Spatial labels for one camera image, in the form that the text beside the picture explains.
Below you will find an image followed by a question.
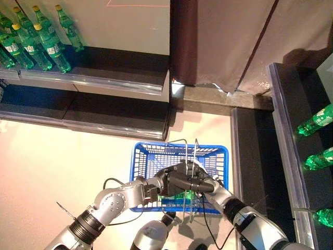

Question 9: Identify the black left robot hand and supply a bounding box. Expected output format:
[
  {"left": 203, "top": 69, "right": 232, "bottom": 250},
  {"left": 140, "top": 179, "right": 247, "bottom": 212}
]
[{"left": 157, "top": 161, "right": 193, "bottom": 198}]

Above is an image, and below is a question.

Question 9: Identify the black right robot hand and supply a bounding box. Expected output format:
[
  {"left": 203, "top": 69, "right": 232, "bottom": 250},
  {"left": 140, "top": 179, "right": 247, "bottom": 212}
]
[{"left": 190, "top": 160, "right": 221, "bottom": 194}]

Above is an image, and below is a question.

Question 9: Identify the chrome wire basket handle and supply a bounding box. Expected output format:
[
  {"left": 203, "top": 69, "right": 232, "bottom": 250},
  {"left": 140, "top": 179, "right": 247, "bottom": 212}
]
[
  {"left": 189, "top": 137, "right": 202, "bottom": 224},
  {"left": 166, "top": 139, "right": 189, "bottom": 222}
]

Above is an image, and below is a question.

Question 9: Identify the blue plastic shopping basket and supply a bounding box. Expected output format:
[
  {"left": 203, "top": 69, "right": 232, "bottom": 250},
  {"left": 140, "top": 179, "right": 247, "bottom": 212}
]
[{"left": 129, "top": 141, "right": 229, "bottom": 215}]

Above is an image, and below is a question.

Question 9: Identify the dark stone floor ledge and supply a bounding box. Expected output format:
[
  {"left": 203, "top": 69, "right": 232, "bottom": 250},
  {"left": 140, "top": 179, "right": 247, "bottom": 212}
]
[{"left": 170, "top": 82, "right": 275, "bottom": 111}]

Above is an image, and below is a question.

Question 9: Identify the brown curtain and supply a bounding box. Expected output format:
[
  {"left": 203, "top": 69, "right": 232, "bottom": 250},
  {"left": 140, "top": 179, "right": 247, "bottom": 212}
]
[{"left": 169, "top": 0, "right": 332, "bottom": 96}]

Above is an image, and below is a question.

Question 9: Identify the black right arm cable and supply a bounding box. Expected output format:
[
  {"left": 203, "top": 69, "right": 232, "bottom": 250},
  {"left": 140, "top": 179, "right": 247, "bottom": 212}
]
[{"left": 197, "top": 191, "right": 236, "bottom": 250}]

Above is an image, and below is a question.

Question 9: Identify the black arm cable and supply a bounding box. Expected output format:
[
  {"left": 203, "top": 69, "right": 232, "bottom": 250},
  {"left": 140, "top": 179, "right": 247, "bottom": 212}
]
[
  {"left": 103, "top": 178, "right": 145, "bottom": 227},
  {"left": 197, "top": 191, "right": 236, "bottom": 250}
]

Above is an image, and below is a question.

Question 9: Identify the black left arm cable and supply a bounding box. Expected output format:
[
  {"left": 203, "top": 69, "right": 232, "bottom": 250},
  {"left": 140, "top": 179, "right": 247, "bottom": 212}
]
[{"left": 103, "top": 178, "right": 145, "bottom": 227}]

